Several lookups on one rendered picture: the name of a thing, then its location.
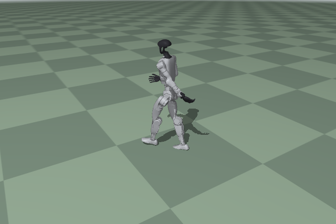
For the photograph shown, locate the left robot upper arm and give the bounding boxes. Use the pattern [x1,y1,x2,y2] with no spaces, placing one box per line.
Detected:
[156,60,172,84]

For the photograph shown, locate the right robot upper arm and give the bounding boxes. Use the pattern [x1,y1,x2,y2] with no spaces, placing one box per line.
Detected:
[172,55,178,76]

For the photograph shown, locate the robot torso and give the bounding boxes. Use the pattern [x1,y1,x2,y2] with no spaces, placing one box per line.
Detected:
[159,55,175,101]

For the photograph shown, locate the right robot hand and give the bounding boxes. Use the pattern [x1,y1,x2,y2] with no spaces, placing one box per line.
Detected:
[149,74,160,83]

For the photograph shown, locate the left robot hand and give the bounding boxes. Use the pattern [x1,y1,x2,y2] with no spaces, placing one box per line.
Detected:
[180,92,195,103]

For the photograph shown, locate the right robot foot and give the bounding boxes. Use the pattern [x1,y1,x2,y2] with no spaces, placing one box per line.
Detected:
[173,144,189,150]

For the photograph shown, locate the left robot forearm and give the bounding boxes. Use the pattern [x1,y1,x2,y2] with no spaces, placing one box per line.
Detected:
[166,79,182,98]

